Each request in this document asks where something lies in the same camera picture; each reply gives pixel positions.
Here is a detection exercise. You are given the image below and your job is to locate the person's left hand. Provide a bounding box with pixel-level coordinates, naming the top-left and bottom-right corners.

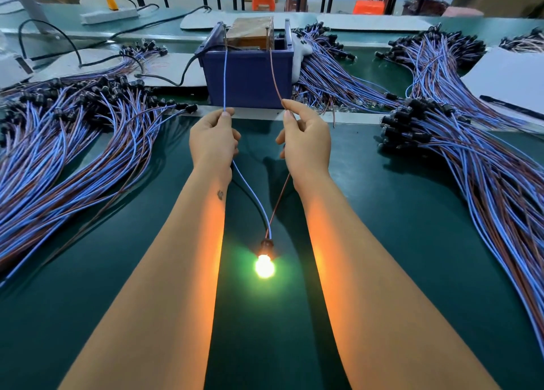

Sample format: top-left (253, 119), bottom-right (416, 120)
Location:
top-left (189, 107), bottom-right (243, 184)

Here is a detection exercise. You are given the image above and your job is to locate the person's right hand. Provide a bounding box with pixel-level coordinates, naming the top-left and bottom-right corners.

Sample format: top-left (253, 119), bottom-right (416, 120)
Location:
top-left (274, 98), bottom-right (333, 187)

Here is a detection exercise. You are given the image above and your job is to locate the blue plastic tester box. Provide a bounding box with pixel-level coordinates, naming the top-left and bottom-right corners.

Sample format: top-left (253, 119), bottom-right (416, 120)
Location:
top-left (202, 18), bottom-right (297, 108)

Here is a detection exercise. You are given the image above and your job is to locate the blue brown plug cable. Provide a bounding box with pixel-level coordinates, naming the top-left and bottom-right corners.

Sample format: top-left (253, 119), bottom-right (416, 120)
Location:
top-left (221, 41), bottom-right (294, 280)

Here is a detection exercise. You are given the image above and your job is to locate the pile of wired lamps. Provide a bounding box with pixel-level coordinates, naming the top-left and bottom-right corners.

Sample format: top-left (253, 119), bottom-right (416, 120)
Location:
top-left (376, 97), bottom-right (544, 353)
top-left (0, 71), bottom-right (198, 285)

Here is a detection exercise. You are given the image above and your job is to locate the person's left forearm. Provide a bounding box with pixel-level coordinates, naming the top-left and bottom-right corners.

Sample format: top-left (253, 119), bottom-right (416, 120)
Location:
top-left (59, 175), bottom-right (232, 390)

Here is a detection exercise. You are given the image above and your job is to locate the person's right forearm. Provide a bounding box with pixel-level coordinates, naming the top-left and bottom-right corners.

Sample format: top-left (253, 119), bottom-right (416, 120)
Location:
top-left (297, 180), bottom-right (503, 390)

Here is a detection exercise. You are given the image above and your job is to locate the white power strip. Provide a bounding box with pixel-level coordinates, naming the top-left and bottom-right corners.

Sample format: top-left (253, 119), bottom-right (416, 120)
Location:
top-left (80, 7), bottom-right (141, 25)

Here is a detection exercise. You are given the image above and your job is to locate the white flat mat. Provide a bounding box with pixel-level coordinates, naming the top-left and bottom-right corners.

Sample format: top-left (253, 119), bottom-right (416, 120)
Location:
top-left (318, 13), bottom-right (435, 33)
top-left (180, 10), bottom-right (317, 31)
top-left (34, 48), bottom-right (207, 88)

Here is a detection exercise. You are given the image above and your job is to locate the brown cardboard block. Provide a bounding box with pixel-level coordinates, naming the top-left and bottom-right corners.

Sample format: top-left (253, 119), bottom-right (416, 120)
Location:
top-left (226, 16), bottom-right (275, 50)

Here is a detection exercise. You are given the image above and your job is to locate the pink plastic stool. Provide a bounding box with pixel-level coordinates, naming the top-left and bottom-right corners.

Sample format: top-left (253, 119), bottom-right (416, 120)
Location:
top-left (443, 7), bottom-right (486, 18)

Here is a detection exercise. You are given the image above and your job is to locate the white plastic device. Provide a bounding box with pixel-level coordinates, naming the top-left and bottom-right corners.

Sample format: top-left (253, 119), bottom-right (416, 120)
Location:
top-left (0, 50), bottom-right (37, 88)

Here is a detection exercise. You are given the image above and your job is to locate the black pen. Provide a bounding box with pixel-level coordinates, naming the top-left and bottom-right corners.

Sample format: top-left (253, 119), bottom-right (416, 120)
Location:
top-left (480, 95), bottom-right (544, 122)

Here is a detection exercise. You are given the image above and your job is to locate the white paper sheet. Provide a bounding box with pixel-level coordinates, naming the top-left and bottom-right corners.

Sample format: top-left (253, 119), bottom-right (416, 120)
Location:
top-left (461, 47), bottom-right (544, 123)

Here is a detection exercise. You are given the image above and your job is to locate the black power cable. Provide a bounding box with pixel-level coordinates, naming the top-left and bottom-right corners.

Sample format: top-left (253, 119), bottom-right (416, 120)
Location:
top-left (19, 5), bottom-right (212, 65)

